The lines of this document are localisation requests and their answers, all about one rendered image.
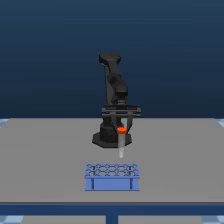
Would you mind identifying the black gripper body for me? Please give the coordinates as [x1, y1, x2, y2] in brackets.
[101, 105, 143, 117]

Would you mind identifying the clear orange-capped centrifuge tube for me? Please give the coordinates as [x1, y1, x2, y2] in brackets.
[117, 127, 127, 159]

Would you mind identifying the blue tube rack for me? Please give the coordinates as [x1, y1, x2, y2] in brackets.
[83, 163, 141, 192]

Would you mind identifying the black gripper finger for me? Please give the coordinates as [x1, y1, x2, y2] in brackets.
[126, 114, 135, 134]
[109, 115, 118, 134]

